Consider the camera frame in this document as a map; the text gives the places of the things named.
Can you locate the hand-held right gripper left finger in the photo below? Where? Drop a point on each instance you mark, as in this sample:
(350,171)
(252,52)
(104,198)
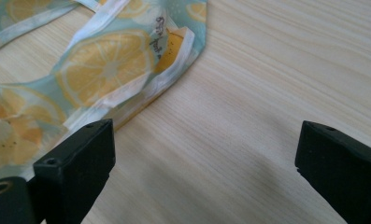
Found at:
(77,168)

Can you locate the lemon print fabric bag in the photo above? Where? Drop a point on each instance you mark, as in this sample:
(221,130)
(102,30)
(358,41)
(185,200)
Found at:
(108,65)

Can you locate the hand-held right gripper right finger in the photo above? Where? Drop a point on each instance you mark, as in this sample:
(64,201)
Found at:
(345,168)

